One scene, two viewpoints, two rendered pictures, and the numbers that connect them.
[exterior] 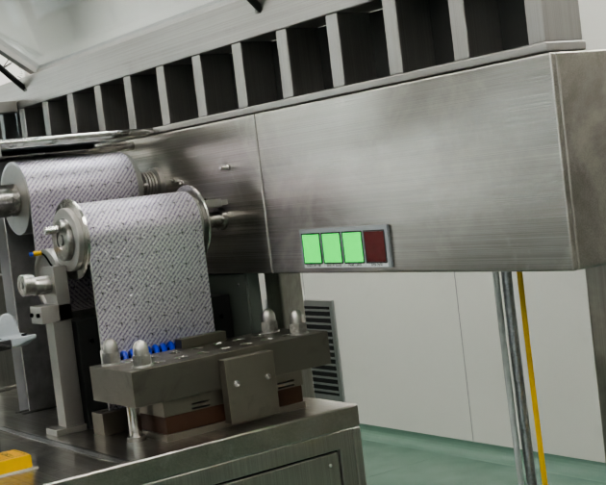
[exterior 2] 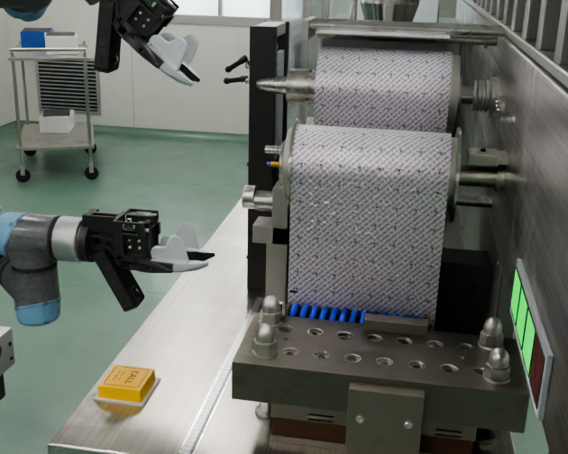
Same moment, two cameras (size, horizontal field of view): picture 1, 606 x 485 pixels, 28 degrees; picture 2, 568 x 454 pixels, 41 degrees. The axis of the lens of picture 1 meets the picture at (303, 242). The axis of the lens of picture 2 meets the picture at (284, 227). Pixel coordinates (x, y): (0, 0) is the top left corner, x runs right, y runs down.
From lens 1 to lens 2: 141 cm
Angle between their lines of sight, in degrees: 46
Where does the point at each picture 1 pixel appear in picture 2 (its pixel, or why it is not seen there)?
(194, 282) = (421, 252)
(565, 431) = not seen: outside the picture
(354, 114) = not seen: outside the picture
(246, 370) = (379, 408)
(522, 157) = not seen: outside the picture
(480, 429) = not seen: outside the picture
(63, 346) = (273, 268)
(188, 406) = (303, 414)
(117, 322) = (311, 272)
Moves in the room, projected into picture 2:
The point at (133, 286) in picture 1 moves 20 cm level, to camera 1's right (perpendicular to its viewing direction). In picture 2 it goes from (338, 238) to (448, 276)
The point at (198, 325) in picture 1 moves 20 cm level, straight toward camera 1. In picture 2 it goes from (414, 301) to (341, 346)
